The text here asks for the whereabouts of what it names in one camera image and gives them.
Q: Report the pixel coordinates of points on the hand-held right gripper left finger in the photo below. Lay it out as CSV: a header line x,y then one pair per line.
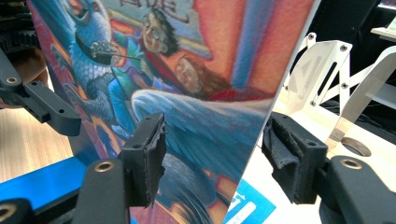
x,y
143,161

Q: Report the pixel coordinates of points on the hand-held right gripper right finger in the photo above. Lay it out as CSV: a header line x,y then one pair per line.
x,y
299,155

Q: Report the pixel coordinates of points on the blue and white book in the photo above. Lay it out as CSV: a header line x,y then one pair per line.
x,y
37,183

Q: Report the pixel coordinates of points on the white expandable book rack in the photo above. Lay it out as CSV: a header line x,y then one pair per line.
x,y
317,62

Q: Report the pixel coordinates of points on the colourful illustrated book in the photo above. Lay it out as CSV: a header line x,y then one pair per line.
x,y
218,46

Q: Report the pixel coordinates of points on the black chair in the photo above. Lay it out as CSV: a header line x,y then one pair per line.
x,y
342,18

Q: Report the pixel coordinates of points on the white metal desk stand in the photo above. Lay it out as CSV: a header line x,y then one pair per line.
x,y
386,31

